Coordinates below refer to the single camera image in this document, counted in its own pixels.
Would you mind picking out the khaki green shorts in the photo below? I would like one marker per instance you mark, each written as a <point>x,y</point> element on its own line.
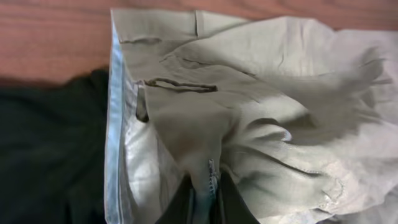
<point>302,117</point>

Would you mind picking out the black folded garment left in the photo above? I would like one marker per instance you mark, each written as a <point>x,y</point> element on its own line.
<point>52,151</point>

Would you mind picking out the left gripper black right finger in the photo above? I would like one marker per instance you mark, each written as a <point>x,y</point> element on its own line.
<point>229,206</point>

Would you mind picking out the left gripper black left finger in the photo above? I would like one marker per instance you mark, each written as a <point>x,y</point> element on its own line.
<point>180,209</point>

